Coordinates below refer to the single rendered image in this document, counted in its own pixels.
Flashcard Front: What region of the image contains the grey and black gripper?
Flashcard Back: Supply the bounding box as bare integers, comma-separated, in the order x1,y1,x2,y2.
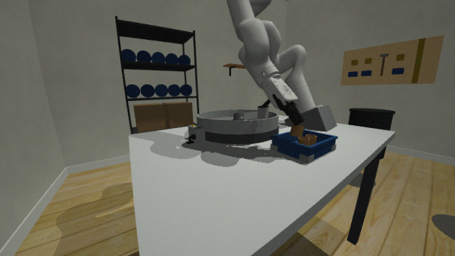
261,74,305,126

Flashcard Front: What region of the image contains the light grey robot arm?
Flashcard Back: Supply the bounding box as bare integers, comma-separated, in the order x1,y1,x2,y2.
227,0,322,113

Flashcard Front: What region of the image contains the bronze bushing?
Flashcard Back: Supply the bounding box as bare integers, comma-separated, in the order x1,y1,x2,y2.
290,124,304,137
306,134,317,146
298,137,310,146

